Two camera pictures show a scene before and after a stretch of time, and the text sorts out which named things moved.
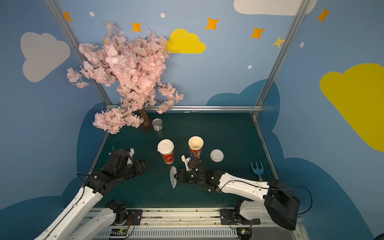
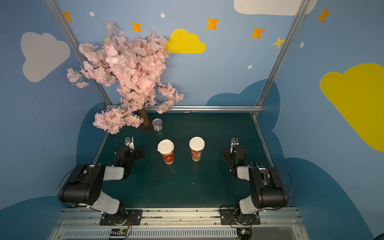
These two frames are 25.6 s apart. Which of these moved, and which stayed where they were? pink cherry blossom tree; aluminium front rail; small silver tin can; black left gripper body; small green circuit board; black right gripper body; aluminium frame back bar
Moved: black left gripper body; black right gripper body
Stayed: small green circuit board; small silver tin can; pink cherry blossom tree; aluminium front rail; aluminium frame back bar
